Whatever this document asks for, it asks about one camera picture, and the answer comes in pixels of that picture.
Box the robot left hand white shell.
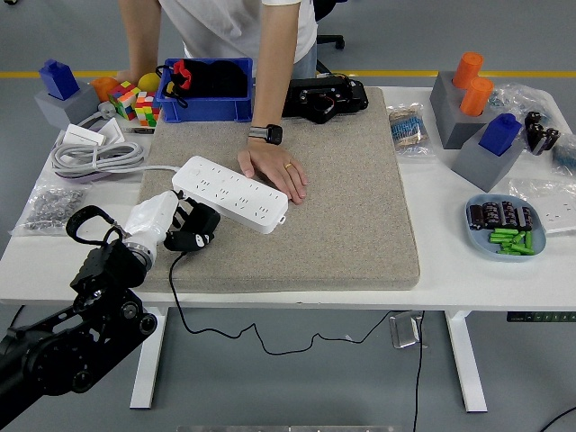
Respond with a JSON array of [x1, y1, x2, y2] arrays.
[[123, 188, 222, 253]]

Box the person's left hand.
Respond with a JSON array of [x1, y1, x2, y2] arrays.
[[237, 139, 310, 206]]

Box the person's right hand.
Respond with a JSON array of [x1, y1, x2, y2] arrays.
[[115, 67, 157, 86]]

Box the white power strip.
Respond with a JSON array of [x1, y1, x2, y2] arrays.
[[171, 155, 290, 235]]

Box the black plug with cord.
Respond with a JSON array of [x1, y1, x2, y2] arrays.
[[168, 200, 397, 356]]

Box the yellow ball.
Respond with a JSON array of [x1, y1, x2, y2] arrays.
[[138, 71, 162, 94]]

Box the colourful puzzle cube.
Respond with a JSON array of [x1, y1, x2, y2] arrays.
[[133, 90, 162, 128], [107, 79, 141, 122]]

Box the black smartwatch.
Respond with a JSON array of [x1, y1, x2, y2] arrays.
[[247, 123, 284, 146]]

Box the orange cup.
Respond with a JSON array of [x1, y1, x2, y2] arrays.
[[89, 76, 121, 103]]

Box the black pouch with red trim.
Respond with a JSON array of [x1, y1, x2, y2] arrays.
[[155, 58, 212, 109]]

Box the blue block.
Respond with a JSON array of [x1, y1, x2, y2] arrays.
[[39, 58, 82, 102], [478, 112, 524, 158]]

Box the white flat box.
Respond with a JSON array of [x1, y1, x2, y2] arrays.
[[61, 124, 107, 148]]

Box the blue plastic bin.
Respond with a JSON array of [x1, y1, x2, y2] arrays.
[[160, 57, 255, 124]]

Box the grey block holder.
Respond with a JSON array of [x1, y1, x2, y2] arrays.
[[451, 130, 527, 194], [34, 83, 103, 132]]

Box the grey-brown mat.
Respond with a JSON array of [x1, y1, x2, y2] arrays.
[[121, 86, 422, 294]]

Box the plain black pouch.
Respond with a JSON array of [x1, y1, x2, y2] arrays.
[[206, 59, 250, 98]]

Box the black electronic device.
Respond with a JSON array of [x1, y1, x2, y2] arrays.
[[281, 74, 370, 125]]

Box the clear bag of metal nuts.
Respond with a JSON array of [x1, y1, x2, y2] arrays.
[[8, 186, 87, 239]]

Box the person's torso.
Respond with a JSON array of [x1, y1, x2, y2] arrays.
[[159, 0, 319, 80]]

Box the black office chair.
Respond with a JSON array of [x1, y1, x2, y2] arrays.
[[312, 0, 347, 76]]

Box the clear bag of resistors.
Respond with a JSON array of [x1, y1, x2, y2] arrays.
[[386, 102, 437, 159]]

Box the white table leg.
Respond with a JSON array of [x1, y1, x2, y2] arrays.
[[129, 307, 168, 410], [443, 310, 490, 414]]

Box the grey two-slot holder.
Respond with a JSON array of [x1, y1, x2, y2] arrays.
[[429, 70, 496, 150]]

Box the orange cylinder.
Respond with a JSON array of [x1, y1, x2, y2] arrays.
[[452, 51, 485, 90], [459, 76, 495, 119]]

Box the silver metal box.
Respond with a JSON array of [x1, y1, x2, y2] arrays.
[[388, 310, 429, 350]]

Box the light blue plate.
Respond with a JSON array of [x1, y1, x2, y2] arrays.
[[464, 193, 548, 263]]

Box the clear bag blue components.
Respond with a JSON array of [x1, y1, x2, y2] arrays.
[[489, 83, 566, 121], [549, 132, 576, 177]]

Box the bag of dark capacitors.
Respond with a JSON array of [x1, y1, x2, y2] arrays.
[[524, 110, 563, 157]]

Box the black desk control panel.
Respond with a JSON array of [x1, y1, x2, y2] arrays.
[[507, 311, 576, 324]]

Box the grey coiled power cable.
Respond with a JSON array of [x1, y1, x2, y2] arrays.
[[48, 101, 184, 181]]

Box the black hanging cable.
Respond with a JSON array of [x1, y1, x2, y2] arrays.
[[411, 310, 427, 432]]

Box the white wall socket in bag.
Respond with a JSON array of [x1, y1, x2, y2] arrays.
[[508, 177, 576, 236]]

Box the black floor cable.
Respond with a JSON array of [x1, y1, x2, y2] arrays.
[[537, 406, 576, 432]]

